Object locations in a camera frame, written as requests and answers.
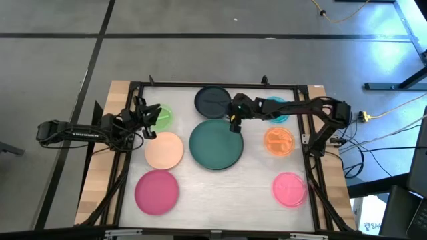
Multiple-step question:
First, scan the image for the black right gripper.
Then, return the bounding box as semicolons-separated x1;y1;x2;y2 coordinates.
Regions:
228;93;258;135

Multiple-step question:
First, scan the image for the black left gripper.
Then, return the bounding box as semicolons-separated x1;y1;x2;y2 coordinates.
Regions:
120;95;163;140

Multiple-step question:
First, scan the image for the translucent cyan plastic plate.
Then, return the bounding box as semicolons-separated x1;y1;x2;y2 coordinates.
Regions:
265;96;290;124

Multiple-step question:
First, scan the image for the magenta plastic plate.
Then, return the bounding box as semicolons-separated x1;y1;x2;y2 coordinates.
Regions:
134;169;180;216

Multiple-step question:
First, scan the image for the translucent green plastic plate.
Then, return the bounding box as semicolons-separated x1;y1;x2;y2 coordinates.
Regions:
150;103;175;133

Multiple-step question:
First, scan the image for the peach plastic plate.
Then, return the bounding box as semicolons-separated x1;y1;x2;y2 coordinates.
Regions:
144;131;185;171

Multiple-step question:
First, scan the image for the large dark green plate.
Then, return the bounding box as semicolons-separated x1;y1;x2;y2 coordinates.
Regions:
188;119;244;171

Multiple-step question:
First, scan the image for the dark navy plastic plate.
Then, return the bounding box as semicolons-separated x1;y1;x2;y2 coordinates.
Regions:
193;85;232;120

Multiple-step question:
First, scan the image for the translucent orange plastic plate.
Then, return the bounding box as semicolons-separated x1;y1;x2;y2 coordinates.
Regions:
263;126;296;157

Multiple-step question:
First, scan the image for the translucent pink plastic plate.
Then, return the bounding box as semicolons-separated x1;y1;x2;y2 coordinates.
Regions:
272;171;308;209

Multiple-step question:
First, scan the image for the black floor stand foot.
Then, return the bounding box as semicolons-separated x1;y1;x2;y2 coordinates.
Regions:
0;141;26;157

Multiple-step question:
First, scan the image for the white cardboard box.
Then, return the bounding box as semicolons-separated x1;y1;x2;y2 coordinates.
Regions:
352;195;388;235

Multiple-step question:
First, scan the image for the black office chair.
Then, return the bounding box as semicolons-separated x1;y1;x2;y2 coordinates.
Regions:
378;105;427;240

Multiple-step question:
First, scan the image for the black aluminium table frame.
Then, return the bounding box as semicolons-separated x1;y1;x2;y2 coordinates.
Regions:
77;74;357;240

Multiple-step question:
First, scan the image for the black cable bundle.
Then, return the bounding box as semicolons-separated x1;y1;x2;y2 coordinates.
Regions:
328;123;427;179

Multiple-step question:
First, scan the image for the yellow extension cable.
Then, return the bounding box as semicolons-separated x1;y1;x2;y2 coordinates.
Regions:
311;0;372;25

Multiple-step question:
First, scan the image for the white cable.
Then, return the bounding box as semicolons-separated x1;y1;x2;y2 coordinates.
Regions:
369;92;427;120

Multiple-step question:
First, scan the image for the black desk leg frame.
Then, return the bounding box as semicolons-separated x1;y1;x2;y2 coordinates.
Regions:
334;0;427;91

